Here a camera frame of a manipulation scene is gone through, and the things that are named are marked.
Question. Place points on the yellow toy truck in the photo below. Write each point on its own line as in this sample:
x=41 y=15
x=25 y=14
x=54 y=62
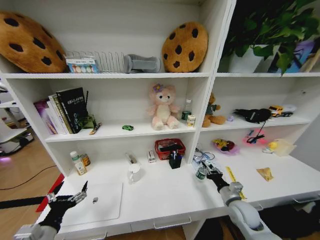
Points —
x=277 y=110

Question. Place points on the brown teddy bear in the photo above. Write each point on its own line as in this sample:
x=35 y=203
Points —
x=212 y=111

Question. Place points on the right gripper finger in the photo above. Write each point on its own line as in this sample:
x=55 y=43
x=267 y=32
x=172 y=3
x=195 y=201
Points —
x=218 y=170
x=206 y=167

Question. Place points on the yellow red plush toy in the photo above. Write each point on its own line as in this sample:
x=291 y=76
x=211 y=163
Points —
x=225 y=145

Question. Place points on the small metal clip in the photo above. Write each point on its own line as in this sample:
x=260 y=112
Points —
x=95 y=200

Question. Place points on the white laptop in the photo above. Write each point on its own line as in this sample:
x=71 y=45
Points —
x=100 y=202

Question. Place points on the white mug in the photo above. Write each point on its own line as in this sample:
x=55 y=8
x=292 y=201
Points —
x=135 y=173

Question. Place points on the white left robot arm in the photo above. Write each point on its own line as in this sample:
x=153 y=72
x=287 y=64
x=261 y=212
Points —
x=30 y=231

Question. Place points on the yellow ruler strip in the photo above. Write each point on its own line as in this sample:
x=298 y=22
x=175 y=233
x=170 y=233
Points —
x=231 y=175

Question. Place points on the small grey brown tool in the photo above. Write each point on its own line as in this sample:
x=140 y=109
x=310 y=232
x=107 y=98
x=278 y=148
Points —
x=131 y=158

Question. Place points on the green leafy potted plant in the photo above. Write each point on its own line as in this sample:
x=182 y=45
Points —
x=272 y=22

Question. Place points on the clear water bottle green label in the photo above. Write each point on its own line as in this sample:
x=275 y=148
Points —
x=186 y=112

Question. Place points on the yellow snack packet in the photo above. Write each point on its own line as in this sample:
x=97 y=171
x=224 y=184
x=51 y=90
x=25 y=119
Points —
x=265 y=173

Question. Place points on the black furry rug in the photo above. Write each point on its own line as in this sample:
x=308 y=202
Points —
x=290 y=220

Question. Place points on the purple book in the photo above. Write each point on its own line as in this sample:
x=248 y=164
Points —
x=44 y=116

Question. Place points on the white bottle green cap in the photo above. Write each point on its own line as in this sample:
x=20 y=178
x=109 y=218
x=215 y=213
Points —
x=78 y=165

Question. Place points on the small green label bottle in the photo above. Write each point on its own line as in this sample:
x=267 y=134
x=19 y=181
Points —
x=200 y=174

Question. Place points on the small white drink carton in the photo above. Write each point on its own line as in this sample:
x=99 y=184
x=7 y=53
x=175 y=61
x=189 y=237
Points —
x=191 y=121

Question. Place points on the pink toy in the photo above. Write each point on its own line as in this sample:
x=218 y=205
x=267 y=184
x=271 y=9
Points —
x=252 y=136

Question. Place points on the white shelf desk unit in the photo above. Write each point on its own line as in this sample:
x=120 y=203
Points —
x=160 y=210

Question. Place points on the blue purple picture board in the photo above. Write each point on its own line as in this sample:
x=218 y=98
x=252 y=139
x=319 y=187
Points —
x=300 y=55

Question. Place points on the pale wooden frame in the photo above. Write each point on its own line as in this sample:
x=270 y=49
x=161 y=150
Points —
x=311 y=62

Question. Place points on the black book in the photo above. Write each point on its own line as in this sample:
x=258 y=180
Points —
x=73 y=107

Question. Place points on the white plant pot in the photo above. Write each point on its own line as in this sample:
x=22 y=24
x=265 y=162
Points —
x=246 y=61

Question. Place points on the black pen holder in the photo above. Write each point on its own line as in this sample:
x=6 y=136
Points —
x=176 y=162

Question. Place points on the white book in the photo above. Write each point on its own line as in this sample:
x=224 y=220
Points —
x=58 y=115

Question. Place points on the green toy car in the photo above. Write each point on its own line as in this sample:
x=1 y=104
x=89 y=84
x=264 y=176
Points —
x=127 y=127

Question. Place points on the translucent plastic box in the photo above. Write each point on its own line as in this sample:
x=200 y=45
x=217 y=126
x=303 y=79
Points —
x=285 y=147

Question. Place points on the small cookie plush pillow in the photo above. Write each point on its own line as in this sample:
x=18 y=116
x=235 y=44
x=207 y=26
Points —
x=185 y=46

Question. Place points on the small purple trinket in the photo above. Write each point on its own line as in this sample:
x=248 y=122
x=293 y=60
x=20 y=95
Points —
x=230 y=118

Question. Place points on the green toy tank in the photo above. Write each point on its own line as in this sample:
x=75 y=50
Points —
x=88 y=122

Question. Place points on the large cookie plush pillow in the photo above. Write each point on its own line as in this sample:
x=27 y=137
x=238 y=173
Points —
x=27 y=42

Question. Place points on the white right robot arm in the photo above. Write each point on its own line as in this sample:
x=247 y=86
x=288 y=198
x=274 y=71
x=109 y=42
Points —
x=243 y=212

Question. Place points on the dark patterned pen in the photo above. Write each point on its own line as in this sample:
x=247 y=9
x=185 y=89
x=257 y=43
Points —
x=95 y=128

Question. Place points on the red plastic basket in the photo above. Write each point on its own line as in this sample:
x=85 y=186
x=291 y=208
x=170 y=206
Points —
x=162 y=152

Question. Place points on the pink plush cat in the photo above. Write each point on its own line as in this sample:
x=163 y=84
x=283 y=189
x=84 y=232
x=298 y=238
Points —
x=163 y=110

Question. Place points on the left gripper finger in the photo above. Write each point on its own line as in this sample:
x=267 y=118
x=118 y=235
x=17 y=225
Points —
x=80 y=195
x=53 y=195

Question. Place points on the orange jar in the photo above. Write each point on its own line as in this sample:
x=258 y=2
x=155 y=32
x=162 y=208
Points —
x=85 y=160

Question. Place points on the box with colourful dots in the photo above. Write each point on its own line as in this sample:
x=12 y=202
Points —
x=81 y=66

